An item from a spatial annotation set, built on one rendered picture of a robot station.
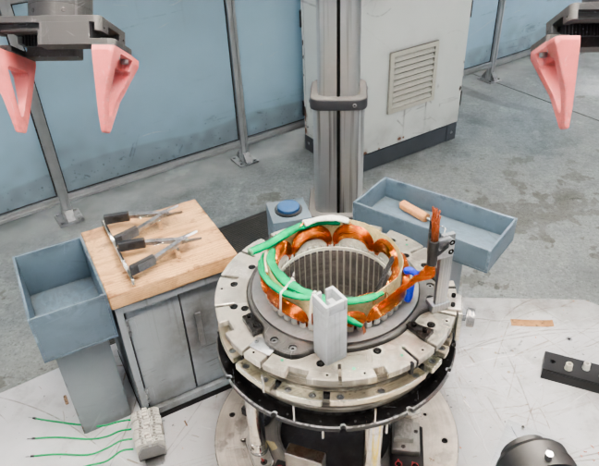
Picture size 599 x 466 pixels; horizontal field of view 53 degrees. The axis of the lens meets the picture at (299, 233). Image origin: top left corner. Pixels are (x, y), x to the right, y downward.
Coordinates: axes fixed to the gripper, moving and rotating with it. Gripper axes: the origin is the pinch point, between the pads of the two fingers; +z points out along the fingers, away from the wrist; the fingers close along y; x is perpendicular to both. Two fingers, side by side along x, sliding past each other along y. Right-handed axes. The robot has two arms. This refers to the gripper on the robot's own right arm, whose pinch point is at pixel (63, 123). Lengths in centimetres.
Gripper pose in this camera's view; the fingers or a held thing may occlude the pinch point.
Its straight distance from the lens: 62.0
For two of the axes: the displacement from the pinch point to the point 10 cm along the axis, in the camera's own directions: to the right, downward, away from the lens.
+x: 0.8, -0.7, 9.9
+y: 10.0, 0.1, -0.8
